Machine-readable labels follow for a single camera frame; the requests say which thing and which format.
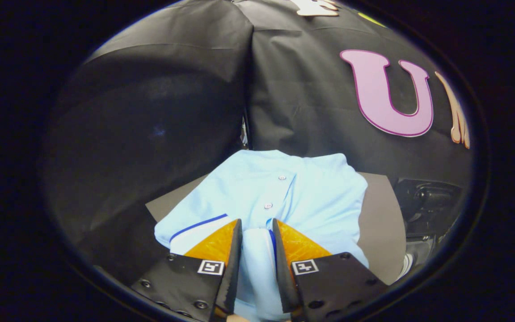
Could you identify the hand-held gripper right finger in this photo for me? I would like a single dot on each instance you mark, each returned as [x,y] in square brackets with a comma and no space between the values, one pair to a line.
[280,268]

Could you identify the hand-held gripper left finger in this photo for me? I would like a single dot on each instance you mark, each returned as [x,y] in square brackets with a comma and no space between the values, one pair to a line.
[231,268]

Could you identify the light blue shirt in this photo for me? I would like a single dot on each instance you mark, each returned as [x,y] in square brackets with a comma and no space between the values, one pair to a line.
[311,192]

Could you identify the dark washing machine lid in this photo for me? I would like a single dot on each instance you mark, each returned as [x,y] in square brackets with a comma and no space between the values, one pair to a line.
[432,201]

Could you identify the dark and beige cabinet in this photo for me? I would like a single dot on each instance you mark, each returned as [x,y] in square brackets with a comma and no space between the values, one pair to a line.
[380,228]

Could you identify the black backdrop cloth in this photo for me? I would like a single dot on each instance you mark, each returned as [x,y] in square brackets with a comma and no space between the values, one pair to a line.
[159,112]

